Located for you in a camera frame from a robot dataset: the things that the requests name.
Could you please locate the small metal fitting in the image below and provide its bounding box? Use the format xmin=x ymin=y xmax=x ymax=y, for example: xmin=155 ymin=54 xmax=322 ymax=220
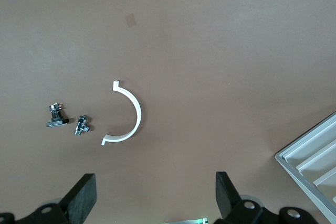
xmin=73 ymin=114 xmax=93 ymax=136

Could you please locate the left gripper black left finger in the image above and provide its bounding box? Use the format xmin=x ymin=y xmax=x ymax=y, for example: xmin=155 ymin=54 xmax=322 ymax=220
xmin=18 ymin=173 xmax=97 ymax=224

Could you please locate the black push switch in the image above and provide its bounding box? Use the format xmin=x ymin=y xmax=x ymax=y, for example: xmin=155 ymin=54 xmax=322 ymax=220
xmin=45 ymin=103 xmax=70 ymax=128

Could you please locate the white half-ring clamp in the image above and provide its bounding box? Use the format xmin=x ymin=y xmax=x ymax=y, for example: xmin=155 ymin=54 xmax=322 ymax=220
xmin=101 ymin=80 xmax=143 ymax=146

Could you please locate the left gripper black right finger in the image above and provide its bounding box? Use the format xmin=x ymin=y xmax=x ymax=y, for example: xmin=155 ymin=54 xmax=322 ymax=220
xmin=214 ymin=172 xmax=264 ymax=224

